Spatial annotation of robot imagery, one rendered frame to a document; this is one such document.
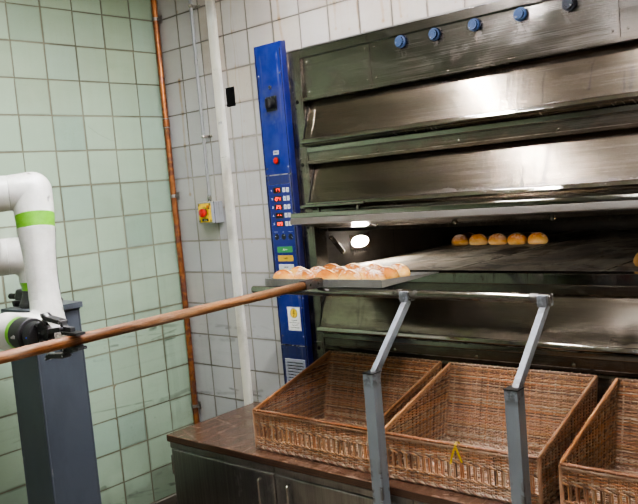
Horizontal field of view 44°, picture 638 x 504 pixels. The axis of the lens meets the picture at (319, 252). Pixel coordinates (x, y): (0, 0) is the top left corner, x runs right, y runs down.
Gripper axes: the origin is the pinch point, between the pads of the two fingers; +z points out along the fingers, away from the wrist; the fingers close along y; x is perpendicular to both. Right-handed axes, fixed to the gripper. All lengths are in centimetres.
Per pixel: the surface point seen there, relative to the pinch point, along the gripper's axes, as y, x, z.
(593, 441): 46, -108, 94
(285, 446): 58, -87, -11
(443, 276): 2, -135, 30
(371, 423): 39, -75, 38
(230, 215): -24, -135, -81
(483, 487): 57, -86, 70
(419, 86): -68, -139, 23
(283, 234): -15, -133, -47
